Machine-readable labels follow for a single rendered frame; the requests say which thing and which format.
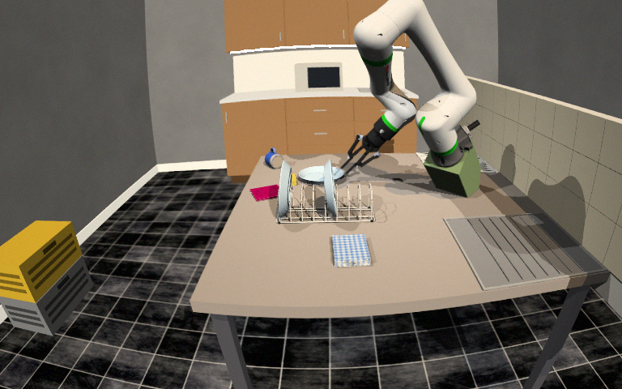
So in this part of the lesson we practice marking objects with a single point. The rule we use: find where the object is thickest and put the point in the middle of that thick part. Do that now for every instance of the blue and white checkered towel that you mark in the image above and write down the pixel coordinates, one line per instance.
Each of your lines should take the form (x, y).
(350, 250)

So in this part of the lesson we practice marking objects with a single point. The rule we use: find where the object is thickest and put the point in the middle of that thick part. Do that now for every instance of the beige tiled wall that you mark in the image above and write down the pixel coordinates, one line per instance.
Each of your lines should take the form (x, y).
(566, 159)

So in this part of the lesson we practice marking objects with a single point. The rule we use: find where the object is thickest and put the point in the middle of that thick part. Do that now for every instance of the white ribbed draining mat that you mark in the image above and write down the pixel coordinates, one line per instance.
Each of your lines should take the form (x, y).
(485, 166)

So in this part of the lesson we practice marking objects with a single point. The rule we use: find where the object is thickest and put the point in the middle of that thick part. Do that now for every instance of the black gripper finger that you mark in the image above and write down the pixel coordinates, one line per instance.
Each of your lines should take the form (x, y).
(351, 155)
(359, 163)

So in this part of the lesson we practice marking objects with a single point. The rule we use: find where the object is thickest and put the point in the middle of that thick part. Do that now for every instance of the grey ribbed sink drainer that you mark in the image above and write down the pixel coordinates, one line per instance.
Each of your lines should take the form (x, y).
(537, 249)

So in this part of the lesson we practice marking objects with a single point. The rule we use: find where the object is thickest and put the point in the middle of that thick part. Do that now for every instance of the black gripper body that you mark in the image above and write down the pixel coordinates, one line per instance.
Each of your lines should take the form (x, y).
(374, 140)

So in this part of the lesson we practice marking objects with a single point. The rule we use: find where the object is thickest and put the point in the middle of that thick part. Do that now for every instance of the dark pink square coaster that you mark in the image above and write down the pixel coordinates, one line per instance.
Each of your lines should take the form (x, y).
(265, 193)

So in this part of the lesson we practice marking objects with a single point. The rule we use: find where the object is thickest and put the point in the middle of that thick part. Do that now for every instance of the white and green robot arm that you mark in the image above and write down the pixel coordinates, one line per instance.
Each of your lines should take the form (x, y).
(436, 119)

